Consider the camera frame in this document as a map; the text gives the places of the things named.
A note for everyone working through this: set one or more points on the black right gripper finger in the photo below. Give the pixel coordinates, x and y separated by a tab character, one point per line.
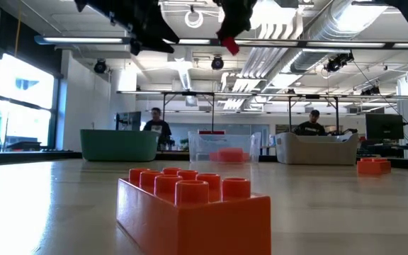
243	28
227	30

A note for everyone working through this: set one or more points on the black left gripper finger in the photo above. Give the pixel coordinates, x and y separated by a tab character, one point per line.
166	35
151	44

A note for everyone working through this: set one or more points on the large red toy brick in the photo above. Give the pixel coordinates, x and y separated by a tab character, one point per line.
231	46

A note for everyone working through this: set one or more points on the large orange toy brick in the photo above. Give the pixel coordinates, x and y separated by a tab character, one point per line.
374	167
230	155
190	226

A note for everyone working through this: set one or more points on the LED light bar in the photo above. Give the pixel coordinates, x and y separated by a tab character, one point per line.
83	40

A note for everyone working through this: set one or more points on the black computer monitor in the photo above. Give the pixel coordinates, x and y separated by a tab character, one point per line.
129	121
384	127

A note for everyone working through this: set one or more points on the person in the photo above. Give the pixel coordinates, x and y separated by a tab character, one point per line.
310	127
157	127

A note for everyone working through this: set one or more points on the red flat object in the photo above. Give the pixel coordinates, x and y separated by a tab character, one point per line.
211	132

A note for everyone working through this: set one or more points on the small background plant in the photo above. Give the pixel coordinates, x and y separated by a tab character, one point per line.
184	144

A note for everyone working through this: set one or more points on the green plastic bin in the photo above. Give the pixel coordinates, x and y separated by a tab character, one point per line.
119	147

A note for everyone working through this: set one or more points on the clear plastic bin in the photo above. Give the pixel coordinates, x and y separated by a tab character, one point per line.
204	148

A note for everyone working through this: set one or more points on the white plastic bin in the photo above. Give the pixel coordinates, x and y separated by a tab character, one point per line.
317	152

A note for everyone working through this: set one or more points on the black ceiling camera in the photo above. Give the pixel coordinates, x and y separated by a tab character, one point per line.
100	67
217	63
336	63

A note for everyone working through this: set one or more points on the black background rig frame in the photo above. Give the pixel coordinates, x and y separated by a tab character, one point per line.
336	113
164	113

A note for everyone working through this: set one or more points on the silver ventilation duct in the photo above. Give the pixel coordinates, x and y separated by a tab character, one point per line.
331	28

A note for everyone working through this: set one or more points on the black aluminium rig frame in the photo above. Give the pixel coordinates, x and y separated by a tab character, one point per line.
30	157

